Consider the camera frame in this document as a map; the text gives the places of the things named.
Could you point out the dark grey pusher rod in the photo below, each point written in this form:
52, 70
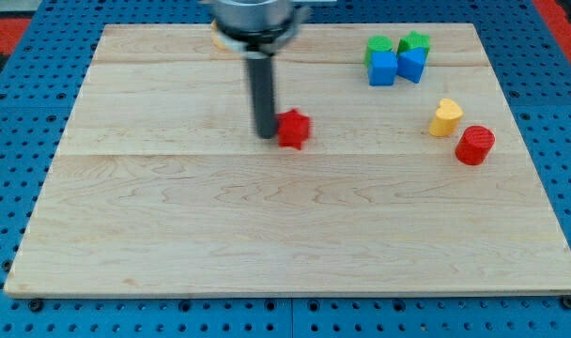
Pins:
261, 85

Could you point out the yellow hexagon block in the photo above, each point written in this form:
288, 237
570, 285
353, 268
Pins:
218, 38

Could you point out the red star block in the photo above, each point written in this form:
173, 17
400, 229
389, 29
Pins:
294, 129

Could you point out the green star block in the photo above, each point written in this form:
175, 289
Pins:
414, 40

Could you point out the green cylinder block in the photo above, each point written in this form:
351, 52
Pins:
376, 43

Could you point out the blue cube block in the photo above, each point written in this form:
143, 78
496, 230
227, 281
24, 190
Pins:
382, 68

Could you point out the blue triangle block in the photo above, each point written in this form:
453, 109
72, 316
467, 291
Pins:
411, 64

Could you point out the yellow heart block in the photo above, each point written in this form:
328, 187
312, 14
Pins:
446, 118

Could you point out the red cylinder block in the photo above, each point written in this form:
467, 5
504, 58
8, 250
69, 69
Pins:
474, 145

